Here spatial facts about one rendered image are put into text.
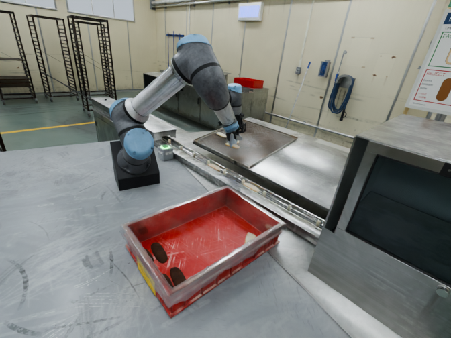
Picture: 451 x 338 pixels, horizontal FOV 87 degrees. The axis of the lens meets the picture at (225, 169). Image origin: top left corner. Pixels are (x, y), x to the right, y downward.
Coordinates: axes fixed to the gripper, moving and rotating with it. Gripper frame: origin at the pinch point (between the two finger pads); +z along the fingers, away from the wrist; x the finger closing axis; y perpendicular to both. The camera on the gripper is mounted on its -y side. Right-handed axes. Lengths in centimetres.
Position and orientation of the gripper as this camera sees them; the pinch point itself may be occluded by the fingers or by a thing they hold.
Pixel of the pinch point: (232, 143)
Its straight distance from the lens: 144.6
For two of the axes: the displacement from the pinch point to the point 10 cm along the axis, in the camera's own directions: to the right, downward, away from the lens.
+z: 0.3, 8.3, 5.5
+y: 7.7, 3.3, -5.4
